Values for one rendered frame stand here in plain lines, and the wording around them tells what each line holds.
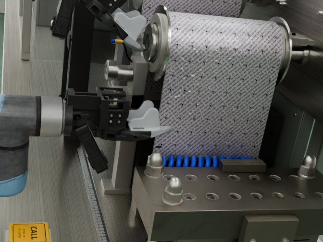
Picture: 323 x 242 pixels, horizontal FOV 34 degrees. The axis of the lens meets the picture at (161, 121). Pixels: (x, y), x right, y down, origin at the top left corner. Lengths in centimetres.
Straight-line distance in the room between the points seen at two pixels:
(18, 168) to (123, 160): 25
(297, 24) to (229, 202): 46
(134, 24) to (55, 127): 24
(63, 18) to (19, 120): 20
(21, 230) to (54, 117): 21
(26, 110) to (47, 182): 29
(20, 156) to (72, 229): 18
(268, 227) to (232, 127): 24
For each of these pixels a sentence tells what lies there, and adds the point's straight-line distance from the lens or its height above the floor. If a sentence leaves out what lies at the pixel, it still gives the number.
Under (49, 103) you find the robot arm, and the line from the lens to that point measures 97.
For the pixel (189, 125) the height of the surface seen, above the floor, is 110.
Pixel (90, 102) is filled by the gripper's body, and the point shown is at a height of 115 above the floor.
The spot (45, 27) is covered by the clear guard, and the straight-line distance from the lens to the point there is 201.
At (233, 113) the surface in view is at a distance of 108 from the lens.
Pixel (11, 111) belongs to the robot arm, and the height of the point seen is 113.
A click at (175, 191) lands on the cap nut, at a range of 91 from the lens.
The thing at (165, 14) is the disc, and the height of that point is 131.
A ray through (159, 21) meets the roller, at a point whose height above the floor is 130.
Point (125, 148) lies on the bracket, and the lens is 113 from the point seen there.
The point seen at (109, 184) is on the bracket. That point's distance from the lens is 119.
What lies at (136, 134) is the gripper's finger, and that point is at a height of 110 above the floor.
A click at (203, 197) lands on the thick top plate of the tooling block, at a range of 96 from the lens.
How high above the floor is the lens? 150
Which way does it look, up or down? 22 degrees down
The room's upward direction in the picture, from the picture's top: 9 degrees clockwise
